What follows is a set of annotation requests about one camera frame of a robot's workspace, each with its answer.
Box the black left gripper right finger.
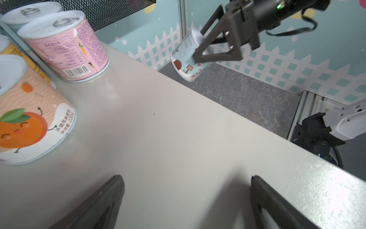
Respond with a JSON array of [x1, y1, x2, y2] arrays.
[[250, 176, 318, 229]]

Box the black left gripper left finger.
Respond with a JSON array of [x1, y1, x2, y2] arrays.
[[50, 175, 125, 229]]

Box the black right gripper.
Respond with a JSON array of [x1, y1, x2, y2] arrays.
[[193, 1, 286, 63]]

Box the teal label floor can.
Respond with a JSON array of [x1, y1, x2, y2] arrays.
[[170, 28, 212, 82]]

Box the red label food can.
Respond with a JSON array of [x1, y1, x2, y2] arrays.
[[1, 57, 78, 165]]

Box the white lid can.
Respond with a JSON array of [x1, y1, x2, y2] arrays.
[[17, 10, 110, 83]]

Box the yellow label food can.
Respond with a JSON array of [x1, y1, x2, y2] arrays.
[[1, 35, 56, 89]]

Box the teal brown label can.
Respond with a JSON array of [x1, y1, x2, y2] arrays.
[[1, 2, 63, 33]]

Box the grey metal counter cabinet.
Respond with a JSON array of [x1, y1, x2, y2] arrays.
[[1, 45, 366, 229]]

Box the black mesh wall basket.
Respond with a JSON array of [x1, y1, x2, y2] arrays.
[[0, 0, 157, 32]]

